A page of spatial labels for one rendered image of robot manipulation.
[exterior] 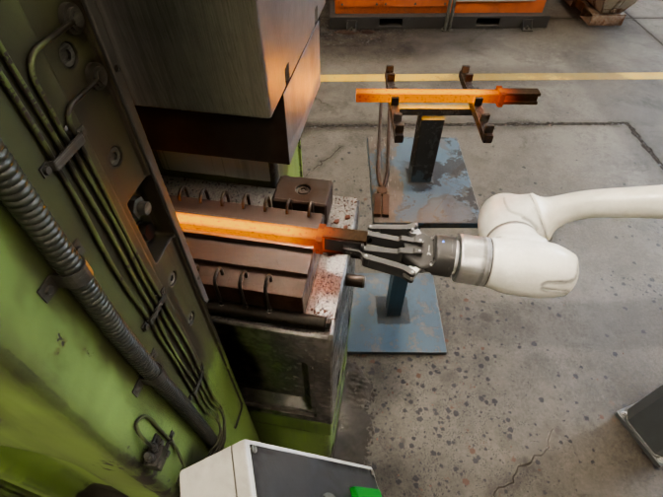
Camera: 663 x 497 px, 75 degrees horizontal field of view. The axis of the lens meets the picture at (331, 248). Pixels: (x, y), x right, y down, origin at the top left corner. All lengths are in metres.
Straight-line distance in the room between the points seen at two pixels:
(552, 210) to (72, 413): 0.83
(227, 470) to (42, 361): 0.18
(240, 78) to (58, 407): 0.34
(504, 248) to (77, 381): 0.65
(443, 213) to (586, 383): 1.03
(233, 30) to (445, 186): 0.99
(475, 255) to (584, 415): 1.24
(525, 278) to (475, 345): 1.13
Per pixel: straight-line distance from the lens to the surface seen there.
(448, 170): 1.39
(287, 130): 0.52
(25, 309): 0.41
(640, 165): 3.17
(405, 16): 4.26
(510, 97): 1.25
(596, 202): 0.94
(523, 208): 0.92
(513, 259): 0.79
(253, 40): 0.42
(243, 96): 0.45
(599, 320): 2.20
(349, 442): 1.68
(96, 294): 0.44
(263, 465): 0.44
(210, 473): 0.45
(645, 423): 1.93
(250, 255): 0.82
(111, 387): 0.54
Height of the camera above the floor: 1.61
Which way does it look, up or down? 49 degrees down
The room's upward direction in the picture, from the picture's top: straight up
